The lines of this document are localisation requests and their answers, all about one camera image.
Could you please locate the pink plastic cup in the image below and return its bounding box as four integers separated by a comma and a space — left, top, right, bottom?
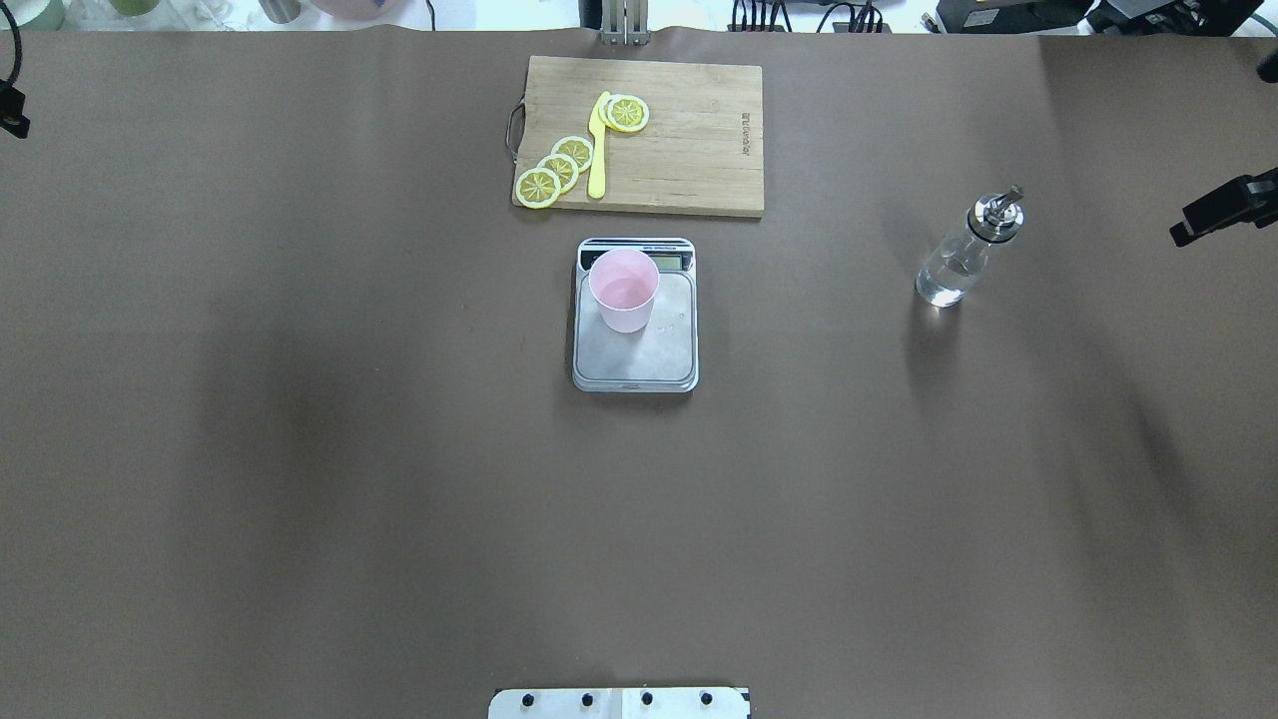
587, 249, 659, 335

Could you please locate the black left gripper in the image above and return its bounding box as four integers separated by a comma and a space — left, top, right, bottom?
0, 86, 31, 138

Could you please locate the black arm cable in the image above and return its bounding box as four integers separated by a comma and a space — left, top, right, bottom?
0, 0, 26, 93

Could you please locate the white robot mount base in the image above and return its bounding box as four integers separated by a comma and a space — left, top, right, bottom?
487, 686, 753, 718

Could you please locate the aluminium frame post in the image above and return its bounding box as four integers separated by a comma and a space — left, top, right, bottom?
601, 0, 651, 47

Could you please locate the yellow plastic knife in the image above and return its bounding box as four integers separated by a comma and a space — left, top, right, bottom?
587, 91, 611, 201

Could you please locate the digital kitchen scale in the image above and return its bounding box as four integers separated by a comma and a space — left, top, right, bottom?
570, 238, 700, 395

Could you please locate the glass sauce bottle metal spout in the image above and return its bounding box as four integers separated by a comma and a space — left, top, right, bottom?
915, 184, 1026, 309

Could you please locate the bamboo cutting board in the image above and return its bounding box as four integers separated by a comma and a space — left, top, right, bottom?
515, 55, 764, 218

